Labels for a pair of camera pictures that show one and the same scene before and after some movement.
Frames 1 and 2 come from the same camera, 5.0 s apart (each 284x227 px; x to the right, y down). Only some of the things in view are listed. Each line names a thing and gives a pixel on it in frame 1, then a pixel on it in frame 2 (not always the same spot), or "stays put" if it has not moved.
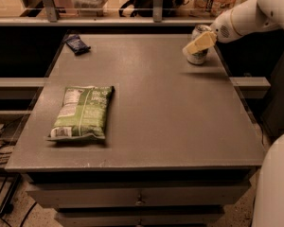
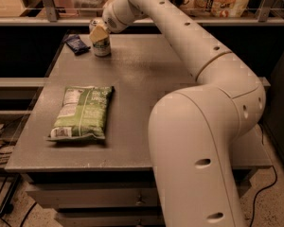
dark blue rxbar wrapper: (77, 44) stays put
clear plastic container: (90, 1) stays put
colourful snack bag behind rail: (212, 0) stays put
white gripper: (221, 28) -> (117, 19)
